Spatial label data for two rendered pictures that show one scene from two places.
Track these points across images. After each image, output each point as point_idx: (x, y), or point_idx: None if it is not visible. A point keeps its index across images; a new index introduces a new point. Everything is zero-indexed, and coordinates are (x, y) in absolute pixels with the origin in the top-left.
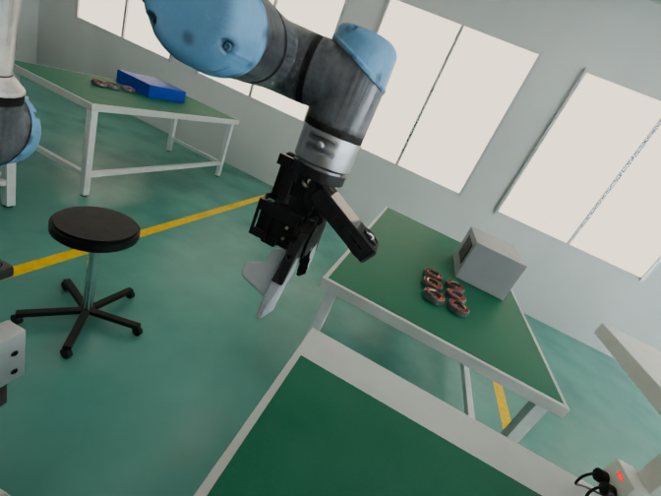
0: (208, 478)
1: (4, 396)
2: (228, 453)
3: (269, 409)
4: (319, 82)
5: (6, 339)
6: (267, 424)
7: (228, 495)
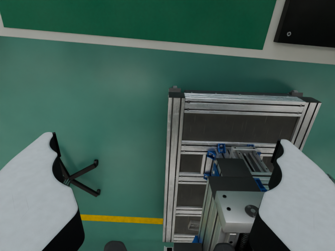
0: (182, 50)
1: (210, 181)
2: (157, 45)
3: (100, 31)
4: None
5: (237, 222)
6: (115, 25)
7: (186, 27)
